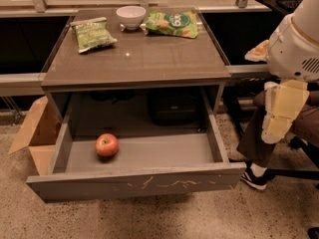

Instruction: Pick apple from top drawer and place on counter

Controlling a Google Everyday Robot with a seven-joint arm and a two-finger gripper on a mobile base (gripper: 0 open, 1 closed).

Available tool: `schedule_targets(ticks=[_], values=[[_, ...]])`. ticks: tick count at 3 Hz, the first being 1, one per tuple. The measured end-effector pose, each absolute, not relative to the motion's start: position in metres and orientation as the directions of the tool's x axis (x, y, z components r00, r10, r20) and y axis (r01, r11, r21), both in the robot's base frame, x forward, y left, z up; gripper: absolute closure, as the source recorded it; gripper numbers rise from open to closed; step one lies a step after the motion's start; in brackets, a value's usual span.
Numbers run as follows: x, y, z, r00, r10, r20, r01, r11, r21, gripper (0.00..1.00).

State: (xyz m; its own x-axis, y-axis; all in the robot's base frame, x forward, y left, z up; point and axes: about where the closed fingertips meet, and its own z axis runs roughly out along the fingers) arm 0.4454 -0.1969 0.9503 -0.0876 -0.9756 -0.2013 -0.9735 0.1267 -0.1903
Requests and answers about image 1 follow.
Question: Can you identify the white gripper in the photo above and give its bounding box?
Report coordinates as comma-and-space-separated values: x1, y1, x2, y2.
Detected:
244, 14, 319, 144

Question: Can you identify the red apple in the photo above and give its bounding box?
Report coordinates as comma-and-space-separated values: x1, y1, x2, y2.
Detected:
95, 133, 119, 157

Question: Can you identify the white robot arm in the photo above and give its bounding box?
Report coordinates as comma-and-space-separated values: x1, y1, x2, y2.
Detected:
245, 0, 319, 144

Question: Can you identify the grey cabinet counter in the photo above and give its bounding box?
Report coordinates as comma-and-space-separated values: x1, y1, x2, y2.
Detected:
40, 6, 232, 124

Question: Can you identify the grey open drawer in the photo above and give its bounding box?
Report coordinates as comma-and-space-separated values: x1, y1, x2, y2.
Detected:
27, 88, 245, 202

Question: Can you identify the person's brown trouser leg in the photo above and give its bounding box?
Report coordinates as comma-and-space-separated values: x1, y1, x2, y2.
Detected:
236, 90, 319, 168

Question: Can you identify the black office chair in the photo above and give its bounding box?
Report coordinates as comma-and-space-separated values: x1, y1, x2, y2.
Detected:
262, 139, 319, 239

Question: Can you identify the green snack bag right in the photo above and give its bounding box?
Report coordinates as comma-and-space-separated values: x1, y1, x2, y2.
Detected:
146, 10, 198, 39

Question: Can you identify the black bag under cabinet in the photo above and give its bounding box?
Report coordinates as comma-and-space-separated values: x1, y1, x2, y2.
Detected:
148, 88, 202, 126

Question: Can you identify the black and white sneaker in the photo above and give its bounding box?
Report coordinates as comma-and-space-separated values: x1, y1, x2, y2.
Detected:
241, 167, 267, 190

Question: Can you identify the white ceramic bowl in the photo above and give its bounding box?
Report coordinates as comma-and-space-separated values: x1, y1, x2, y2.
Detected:
116, 6, 147, 30

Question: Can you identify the green chip bag left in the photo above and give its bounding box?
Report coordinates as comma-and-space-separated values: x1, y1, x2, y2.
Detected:
71, 17, 117, 54

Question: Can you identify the brown cardboard box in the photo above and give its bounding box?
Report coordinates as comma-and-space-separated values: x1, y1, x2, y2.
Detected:
9, 97, 61, 175

